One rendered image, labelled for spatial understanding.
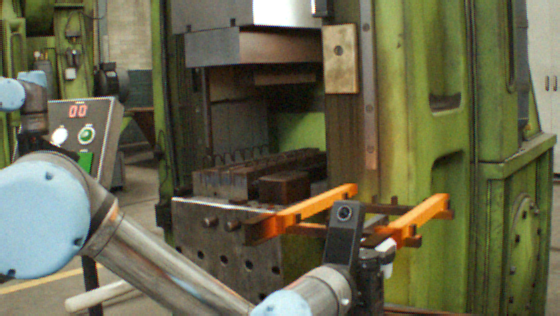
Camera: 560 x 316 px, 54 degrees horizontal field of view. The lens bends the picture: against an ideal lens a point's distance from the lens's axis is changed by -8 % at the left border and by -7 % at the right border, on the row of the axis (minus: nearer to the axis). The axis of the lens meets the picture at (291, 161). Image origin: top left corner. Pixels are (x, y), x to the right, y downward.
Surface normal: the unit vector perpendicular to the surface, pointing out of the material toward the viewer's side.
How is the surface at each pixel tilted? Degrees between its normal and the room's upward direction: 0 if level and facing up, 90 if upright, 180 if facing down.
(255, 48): 90
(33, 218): 88
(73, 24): 79
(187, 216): 90
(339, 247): 62
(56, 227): 88
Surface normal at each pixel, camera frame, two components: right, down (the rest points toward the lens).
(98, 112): -0.18, -0.36
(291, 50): 0.81, 0.05
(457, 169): -0.48, 0.15
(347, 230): -0.46, -0.33
